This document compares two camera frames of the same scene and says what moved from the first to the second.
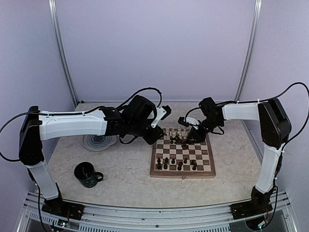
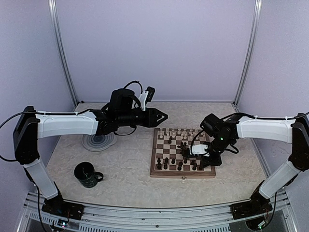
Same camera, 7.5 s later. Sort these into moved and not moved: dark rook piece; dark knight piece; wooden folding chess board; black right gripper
Moved: black right gripper
Not moved: dark rook piece; dark knight piece; wooden folding chess board
